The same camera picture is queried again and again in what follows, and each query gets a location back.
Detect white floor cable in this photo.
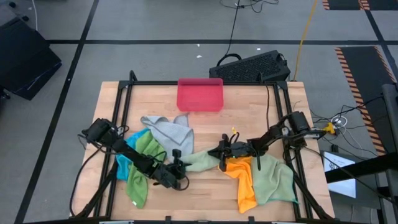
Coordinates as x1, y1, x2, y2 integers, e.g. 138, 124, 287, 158
30, 0, 39, 32

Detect laptop with white screen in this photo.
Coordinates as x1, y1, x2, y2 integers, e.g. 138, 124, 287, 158
323, 151, 357, 199

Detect large black box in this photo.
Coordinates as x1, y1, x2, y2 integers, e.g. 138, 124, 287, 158
0, 17, 63, 101

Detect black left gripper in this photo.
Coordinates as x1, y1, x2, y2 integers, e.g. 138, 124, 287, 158
155, 149, 191, 189

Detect blue microfiber towel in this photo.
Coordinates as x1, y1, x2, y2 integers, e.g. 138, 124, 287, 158
116, 128, 150, 181

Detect red plastic bin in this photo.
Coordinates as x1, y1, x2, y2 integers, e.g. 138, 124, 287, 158
176, 77, 224, 113

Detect thick yellow hanging cable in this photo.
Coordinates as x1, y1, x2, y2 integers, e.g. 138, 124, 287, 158
293, 0, 320, 81

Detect black metal stand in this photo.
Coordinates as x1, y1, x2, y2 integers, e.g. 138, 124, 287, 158
325, 83, 398, 224

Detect bright green microfiber towel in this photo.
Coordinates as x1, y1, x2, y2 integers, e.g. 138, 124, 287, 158
126, 129, 168, 208

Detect black hanging cable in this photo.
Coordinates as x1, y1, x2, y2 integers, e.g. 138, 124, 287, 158
216, 0, 279, 67

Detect black perforated computer case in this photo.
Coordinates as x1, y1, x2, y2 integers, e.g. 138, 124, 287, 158
208, 49, 292, 83

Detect orange microfiber towel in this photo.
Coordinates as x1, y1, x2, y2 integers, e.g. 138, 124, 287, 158
221, 155, 259, 214

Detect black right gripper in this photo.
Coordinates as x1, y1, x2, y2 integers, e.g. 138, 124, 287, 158
207, 134, 259, 172

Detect pale green microfiber towel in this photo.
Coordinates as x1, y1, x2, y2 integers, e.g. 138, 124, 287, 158
181, 151, 225, 173
250, 153, 299, 206

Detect black striped floor mat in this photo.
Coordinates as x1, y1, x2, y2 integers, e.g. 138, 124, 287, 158
335, 45, 398, 156
322, 0, 398, 11

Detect grey microfiber towel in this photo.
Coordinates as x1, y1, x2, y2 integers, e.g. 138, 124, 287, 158
140, 113, 195, 163

